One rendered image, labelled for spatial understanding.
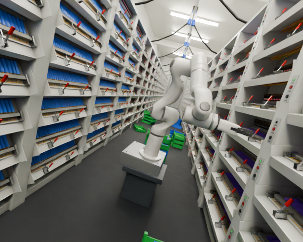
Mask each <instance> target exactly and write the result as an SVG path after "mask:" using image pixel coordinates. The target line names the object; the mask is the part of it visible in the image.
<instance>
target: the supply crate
mask: <svg viewBox="0 0 303 242"><path fill-rule="evenodd" d="M149 134H150V129H148V131H147V136H146V138H147V139H148V137H149ZM167 137H169V140H167ZM171 141H172V138H170V134H169V135H168V136H167V135H164V139H163V142H162V143H165V144H168V145H171Z"/></svg>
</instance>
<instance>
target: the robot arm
mask: <svg viewBox="0 0 303 242"><path fill-rule="evenodd" d="M169 69H170V73H171V76H172V82H171V85H170V87H169V89H168V91H167V93H166V94H165V96H164V97H163V98H161V99H160V100H158V101H157V102H156V103H155V104H153V106H152V107H151V109H150V116H151V117H152V118H154V119H157V120H160V121H164V122H163V123H160V124H155V125H153V126H152V128H151V131H150V134H149V137H148V140H147V143H146V146H145V147H143V148H142V149H141V150H140V151H139V153H140V154H141V155H142V156H143V157H144V158H146V159H149V160H154V161H158V160H161V158H162V157H161V155H160V154H159V151H160V148H161V145H162V142H163V139H164V135H165V133H166V131H167V129H168V128H170V127H171V126H172V125H174V124H175V123H176V122H177V121H178V119H179V112H178V111H177V110H176V109H174V108H171V107H167V106H168V105H170V104H173V103H175V102H176V101H177V100H178V99H179V98H180V96H181V94H182V92H183V90H184V85H183V82H182V80H181V78H180V77H181V76H182V75H184V76H187V77H190V94H191V96H192V97H193V98H195V107H191V106H186V108H185V110H184V113H183V116H182V122H185V123H188V124H191V125H195V126H198V127H201V128H204V129H207V130H210V131H213V130H214V131H215V130H216V129H217V130H220V131H222V132H225V133H228V134H231V135H234V136H238V134H237V133H240V134H242V135H245V136H248V137H252V135H253V132H254V131H252V130H249V129H246V128H241V127H240V126H238V125H236V124H234V123H232V122H229V121H226V120H223V119H220V116H218V114H214V113H212V106H213V97H212V92H211V91H210V90H209V89H208V88H207V57H206V55H205V54H204V53H202V52H197V53H195V54H194V55H193V56H192V57H191V59H190V60H187V59H184V58H174V59H173V60H172V61H171V63H170V67H169Z"/></svg>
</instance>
